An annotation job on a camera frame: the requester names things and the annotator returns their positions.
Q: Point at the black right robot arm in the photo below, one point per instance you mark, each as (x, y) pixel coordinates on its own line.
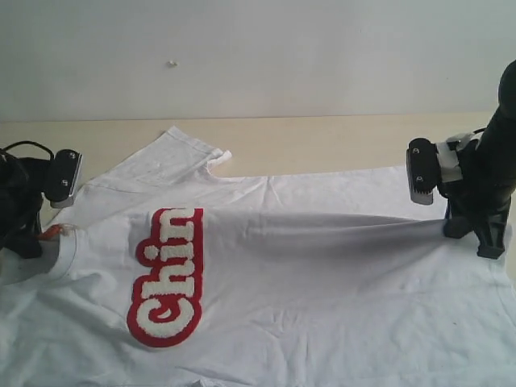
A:
(501, 127)

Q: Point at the white t-shirt red Chinese lettering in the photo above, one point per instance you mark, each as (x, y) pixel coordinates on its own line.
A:
(164, 275)

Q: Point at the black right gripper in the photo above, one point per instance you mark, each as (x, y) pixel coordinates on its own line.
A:
(479, 202)

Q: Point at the left wrist camera black silver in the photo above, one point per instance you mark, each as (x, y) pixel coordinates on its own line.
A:
(60, 186)

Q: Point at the right wrist camera black silver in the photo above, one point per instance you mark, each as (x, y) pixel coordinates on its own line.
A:
(423, 170)

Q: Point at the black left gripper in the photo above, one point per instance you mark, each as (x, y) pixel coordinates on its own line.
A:
(22, 186)

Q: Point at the wrist camera black silver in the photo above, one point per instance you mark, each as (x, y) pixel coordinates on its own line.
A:
(423, 170)
(60, 186)

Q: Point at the orange neck tag with string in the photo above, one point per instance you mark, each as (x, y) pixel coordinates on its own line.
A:
(56, 231)

